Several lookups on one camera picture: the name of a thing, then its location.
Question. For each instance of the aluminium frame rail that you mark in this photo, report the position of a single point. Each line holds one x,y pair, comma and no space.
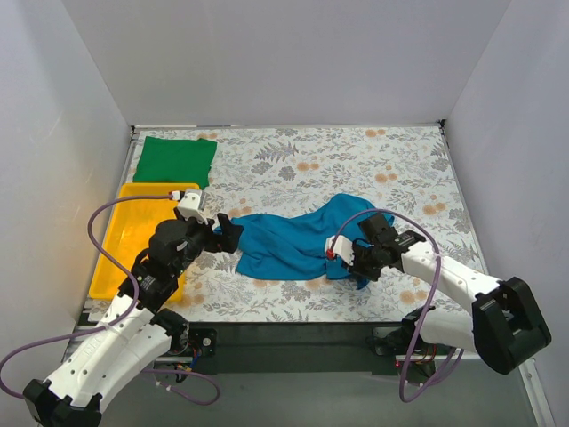
74,343

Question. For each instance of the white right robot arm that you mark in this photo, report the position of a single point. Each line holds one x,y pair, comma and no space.
500,319

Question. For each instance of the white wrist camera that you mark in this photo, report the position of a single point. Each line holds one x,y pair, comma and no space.
190,204
339,247

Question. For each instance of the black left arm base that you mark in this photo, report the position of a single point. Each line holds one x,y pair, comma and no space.
192,341

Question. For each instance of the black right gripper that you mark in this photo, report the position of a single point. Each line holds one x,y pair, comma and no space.
359,262

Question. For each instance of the floral patterned table mat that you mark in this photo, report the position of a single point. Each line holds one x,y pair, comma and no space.
293,171

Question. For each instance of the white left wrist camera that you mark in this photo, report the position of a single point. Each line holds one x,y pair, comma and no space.
190,204

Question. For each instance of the yellow plastic tray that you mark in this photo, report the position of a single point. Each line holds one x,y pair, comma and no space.
131,225

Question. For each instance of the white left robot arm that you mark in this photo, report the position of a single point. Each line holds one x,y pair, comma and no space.
135,329

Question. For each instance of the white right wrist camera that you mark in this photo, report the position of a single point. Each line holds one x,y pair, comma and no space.
339,247

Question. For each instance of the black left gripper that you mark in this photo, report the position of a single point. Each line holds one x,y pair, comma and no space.
215,236

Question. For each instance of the green folded t shirt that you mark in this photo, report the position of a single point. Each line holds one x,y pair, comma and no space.
175,161

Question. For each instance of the blue t shirt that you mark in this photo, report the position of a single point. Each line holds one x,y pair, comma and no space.
277,248

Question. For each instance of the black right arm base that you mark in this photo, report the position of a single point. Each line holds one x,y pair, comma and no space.
392,341

